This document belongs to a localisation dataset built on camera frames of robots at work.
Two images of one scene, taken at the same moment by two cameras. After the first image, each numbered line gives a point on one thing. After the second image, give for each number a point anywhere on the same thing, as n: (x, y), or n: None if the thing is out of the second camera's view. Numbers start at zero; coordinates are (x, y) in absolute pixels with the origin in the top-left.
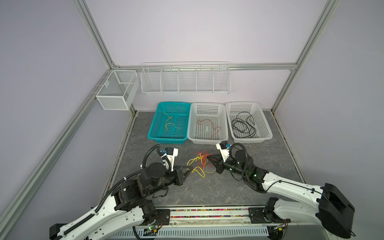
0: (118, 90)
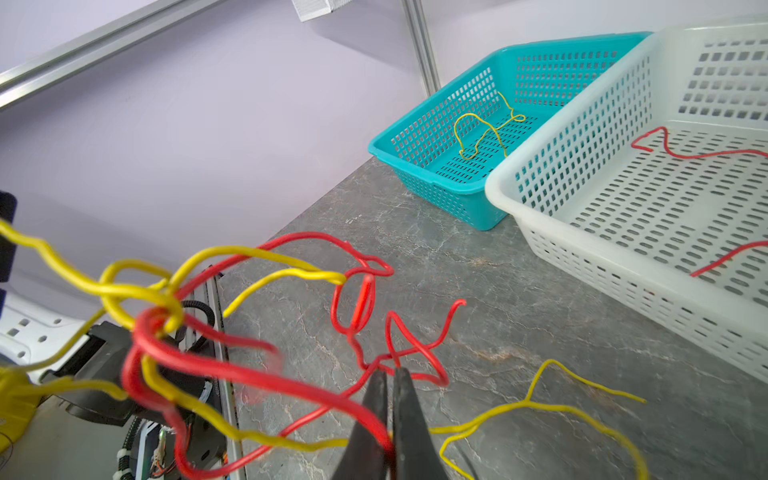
0: (308, 9)
